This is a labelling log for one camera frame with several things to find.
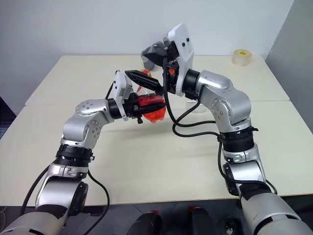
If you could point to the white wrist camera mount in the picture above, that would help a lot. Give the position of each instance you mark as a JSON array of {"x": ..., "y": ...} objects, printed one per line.
[
  {"x": 184, "y": 54},
  {"x": 121, "y": 85}
]

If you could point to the grey curved plastic holder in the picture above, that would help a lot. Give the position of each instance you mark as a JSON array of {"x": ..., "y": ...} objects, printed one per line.
[{"x": 148, "y": 65}]

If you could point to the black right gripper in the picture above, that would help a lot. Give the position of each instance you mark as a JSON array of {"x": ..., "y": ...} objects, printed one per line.
[{"x": 173, "y": 78}]

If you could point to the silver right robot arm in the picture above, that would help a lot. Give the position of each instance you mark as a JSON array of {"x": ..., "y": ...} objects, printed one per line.
[{"x": 232, "y": 102}]

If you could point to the translucent tape roll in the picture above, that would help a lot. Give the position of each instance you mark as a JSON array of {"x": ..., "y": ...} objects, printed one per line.
[{"x": 241, "y": 58}]

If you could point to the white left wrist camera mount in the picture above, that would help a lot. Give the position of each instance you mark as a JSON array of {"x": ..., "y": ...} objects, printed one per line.
[{"x": 121, "y": 85}]

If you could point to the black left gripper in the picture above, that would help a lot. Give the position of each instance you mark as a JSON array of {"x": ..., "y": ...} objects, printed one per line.
[{"x": 132, "y": 107}]

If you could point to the plastic bottle with red drink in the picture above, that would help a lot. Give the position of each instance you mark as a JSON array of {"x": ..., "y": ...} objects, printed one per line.
[{"x": 156, "y": 115}]

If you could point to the dark gridded panel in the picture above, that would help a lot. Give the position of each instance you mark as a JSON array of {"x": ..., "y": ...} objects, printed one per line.
[{"x": 6, "y": 117}]

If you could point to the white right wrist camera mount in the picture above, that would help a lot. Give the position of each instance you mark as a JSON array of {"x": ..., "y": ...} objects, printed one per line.
[{"x": 184, "y": 54}]

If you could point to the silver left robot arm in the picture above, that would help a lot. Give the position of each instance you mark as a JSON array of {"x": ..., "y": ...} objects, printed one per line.
[{"x": 73, "y": 127}]

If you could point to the dark rounded shape red mark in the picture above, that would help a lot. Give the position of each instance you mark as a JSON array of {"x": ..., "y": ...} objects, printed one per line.
[
  {"x": 146, "y": 224},
  {"x": 203, "y": 221}
]

